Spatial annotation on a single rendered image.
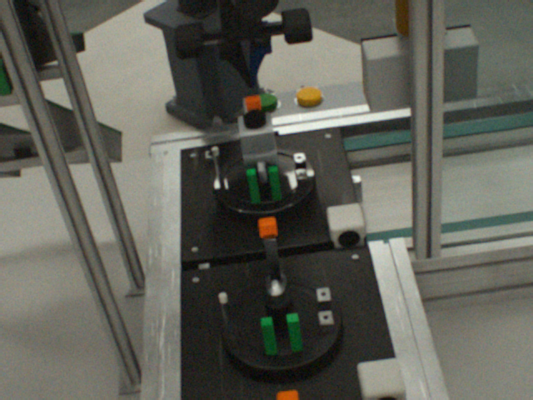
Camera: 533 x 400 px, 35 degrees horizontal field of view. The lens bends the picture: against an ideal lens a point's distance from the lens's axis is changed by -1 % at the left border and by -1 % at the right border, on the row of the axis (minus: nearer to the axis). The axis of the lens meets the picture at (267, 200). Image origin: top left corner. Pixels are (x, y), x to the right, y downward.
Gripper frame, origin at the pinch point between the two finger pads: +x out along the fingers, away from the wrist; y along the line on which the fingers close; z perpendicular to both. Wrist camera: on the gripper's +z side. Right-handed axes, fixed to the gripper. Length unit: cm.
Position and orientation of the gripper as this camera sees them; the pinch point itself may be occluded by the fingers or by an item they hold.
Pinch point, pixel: (248, 65)
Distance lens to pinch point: 120.9
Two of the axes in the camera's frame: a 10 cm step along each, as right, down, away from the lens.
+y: -9.9, 1.3, 0.3
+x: 1.2, 7.5, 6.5
